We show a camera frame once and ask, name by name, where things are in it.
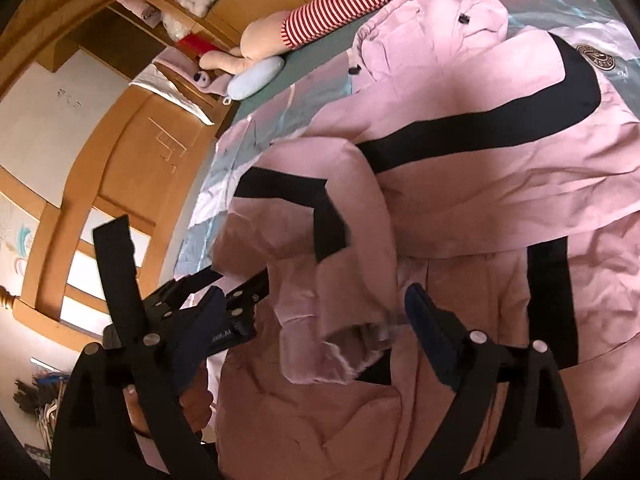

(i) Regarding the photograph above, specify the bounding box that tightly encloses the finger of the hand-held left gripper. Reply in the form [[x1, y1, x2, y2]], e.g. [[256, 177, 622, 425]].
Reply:
[[92, 214, 151, 336], [142, 266, 273, 324]]

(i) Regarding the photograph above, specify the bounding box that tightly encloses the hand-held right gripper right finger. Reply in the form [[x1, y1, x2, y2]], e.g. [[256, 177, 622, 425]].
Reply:
[[404, 282, 583, 480]]

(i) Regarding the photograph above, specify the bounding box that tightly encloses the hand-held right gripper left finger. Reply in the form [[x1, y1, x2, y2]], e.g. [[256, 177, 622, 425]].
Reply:
[[50, 287, 228, 480]]

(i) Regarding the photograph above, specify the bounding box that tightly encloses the pink jacket with black stripes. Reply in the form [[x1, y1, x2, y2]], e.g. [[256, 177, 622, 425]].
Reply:
[[212, 0, 640, 480]]

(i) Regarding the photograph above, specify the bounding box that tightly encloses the person's left hand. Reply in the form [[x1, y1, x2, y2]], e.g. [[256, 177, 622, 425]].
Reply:
[[122, 357, 217, 443]]

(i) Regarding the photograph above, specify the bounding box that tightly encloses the wooden headboard panel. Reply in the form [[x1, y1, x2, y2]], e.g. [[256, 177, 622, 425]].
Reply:
[[10, 85, 226, 341]]

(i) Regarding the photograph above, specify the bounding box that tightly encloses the pink grey satin patchwork blanket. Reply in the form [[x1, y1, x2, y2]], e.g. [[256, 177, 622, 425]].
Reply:
[[175, 0, 621, 286]]

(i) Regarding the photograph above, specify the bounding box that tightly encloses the dark clutter pile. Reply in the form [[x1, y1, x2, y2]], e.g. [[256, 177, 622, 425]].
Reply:
[[12, 357, 73, 441]]

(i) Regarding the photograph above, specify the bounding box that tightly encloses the white hanging cloth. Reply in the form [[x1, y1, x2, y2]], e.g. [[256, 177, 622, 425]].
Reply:
[[129, 65, 216, 126]]

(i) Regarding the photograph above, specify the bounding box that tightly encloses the pink hanging garment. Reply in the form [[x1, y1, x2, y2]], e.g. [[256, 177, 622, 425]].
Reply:
[[152, 47, 236, 98]]

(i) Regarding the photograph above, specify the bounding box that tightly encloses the red box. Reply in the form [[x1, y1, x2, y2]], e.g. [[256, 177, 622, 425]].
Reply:
[[175, 34, 221, 58]]

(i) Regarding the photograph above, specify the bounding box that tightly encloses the green bed sheet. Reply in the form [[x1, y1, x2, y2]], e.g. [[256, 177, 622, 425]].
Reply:
[[215, 0, 640, 141]]

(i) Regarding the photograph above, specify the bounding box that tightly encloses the pink cloth bundle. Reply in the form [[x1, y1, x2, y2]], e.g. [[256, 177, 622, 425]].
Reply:
[[122, 0, 163, 26]]

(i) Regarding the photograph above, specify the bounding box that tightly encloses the large plush doll striped shirt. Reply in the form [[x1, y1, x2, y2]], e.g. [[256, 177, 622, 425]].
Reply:
[[199, 0, 488, 77]]

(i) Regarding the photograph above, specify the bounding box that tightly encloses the colourful wall sticker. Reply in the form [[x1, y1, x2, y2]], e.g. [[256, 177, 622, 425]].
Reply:
[[0, 195, 41, 286]]

